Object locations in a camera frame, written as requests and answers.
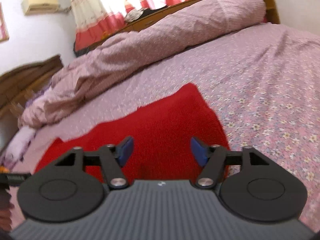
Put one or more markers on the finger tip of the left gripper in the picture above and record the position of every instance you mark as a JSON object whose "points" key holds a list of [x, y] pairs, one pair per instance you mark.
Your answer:
{"points": [[13, 179]]}

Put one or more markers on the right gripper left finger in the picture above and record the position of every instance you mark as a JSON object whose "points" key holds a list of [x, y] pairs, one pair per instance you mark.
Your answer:
{"points": [[75, 184]]}

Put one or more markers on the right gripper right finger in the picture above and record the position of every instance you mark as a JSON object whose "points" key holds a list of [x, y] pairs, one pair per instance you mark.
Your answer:
{"points": [[248, 183]]}

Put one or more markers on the red knitted sweater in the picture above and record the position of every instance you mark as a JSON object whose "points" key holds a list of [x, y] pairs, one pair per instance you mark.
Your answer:
{"points": [[161, 132]]}

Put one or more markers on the clothes pile on cabinet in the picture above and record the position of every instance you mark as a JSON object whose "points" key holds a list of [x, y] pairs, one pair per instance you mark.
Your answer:
{"points": [[135, 14]]}

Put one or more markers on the white purple pillow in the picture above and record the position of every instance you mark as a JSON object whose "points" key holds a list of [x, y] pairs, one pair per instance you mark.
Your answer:
{"points": [[17, 147]]}

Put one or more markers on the wooden headboard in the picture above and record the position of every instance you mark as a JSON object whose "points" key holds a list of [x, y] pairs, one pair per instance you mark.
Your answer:
{"points": [[21, 83]]}

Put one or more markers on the pink floral bed sheet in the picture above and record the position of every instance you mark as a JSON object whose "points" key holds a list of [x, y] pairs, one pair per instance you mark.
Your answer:
{"points": [[262, 82]]}

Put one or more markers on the pink rolled duvet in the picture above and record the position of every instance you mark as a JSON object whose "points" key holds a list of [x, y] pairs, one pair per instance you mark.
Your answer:
{"points": [[123, 54]]}

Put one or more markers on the white and red curtain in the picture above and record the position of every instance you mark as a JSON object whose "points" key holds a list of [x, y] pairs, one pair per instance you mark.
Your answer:
{"points": [[96, 18]]}

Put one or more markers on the framed wall picture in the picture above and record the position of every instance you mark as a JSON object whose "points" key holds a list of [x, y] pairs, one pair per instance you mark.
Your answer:
{"points": [[4, 36]]}

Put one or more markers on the wall air conditioner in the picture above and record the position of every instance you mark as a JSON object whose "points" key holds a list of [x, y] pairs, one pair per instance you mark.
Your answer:
{"points": [[32, 7]]}

